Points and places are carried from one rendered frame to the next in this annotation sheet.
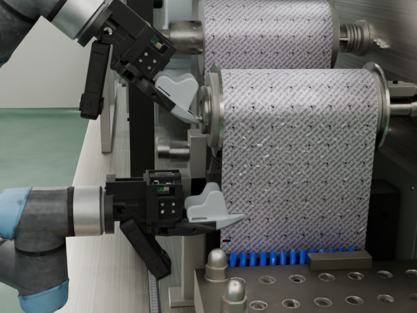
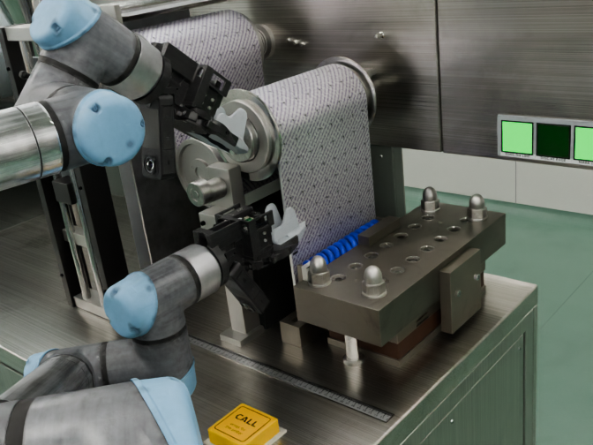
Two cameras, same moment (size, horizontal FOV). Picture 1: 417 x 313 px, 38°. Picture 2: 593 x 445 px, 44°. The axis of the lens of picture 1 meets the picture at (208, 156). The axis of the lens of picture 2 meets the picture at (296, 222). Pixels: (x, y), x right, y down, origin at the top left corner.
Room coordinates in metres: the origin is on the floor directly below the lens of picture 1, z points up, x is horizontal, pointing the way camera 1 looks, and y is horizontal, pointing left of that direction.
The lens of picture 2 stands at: (0.05, 0.65, 1.54)
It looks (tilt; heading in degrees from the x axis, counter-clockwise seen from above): 22 degrees down; 320
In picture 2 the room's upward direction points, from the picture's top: 7 degrees counter-clockwise
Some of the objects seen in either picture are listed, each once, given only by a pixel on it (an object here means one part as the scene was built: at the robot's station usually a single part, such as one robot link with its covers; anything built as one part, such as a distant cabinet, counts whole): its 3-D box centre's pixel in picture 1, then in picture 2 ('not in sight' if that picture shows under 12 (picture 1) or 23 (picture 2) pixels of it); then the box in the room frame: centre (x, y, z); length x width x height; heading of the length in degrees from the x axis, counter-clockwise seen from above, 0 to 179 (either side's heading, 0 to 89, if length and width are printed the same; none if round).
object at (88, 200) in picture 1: (91, 210); (193, 272); (0.85, 0.17, 1.11); 0.08 x 0.05 x 0.08; 7
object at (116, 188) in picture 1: (145, 204); (234, 245); (0.86, 0.09, 1.12); 0.12 x 0.08 x 0.09; 97
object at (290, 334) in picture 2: not in sight; (341, 297); (0.89, -0.14, 0.92); 0.28 x 0.04 x 0.04; 97
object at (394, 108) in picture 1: (392, 107); not in sight; (0.97, -0.30, 1.25); 0.07 x 0.04 x 0.04; 97
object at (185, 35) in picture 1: (185, 37); not in sight; (1.18, 0.05, 1.33); 0.06 x 0.06 x 0.06; 7
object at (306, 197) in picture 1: (296, 202); (331, 196); (0.89, -0.14, 1.11); 0.23 x 0.01 x 0.18; 97
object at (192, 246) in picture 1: (185, 220); (228, 256); (0.96, 0.04, 1.05); 0.06 x 0.05 x 0.31; 97
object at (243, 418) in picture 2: not in sight; (243, 430); (0.75, 0.20, 0.91); 0.07 x 0.07 x 0.02; 7
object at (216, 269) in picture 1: (216, 263); (319, 268); (0.80, -0.02, 1.05); 0.04 x 0.04 x 0.04
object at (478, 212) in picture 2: not in sight; (476, 206); (0.75, -0.35, 1.05); 0.04 x 0.04 x 0.04
